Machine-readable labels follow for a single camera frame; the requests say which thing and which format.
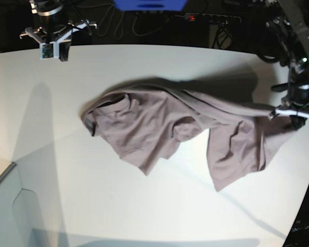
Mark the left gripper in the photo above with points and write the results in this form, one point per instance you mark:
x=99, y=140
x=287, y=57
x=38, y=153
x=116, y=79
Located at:
x=295, y=104

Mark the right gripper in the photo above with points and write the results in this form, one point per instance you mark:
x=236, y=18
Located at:
x=60, y=33

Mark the mauve t-shirt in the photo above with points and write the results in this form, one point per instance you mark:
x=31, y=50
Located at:
x=148, y=122

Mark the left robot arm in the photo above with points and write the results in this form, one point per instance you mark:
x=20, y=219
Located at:
x=286, y=21

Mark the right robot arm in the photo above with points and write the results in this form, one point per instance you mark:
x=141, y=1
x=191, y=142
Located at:
x=56, y=10

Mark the blue plastic bin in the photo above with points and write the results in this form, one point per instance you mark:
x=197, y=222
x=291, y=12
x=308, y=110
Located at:
x=150, y=5

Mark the black power strip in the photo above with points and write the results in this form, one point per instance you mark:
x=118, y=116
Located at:
x=213, y=18

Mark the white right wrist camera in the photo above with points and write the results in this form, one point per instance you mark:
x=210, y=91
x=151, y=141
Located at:
x=49, y=50

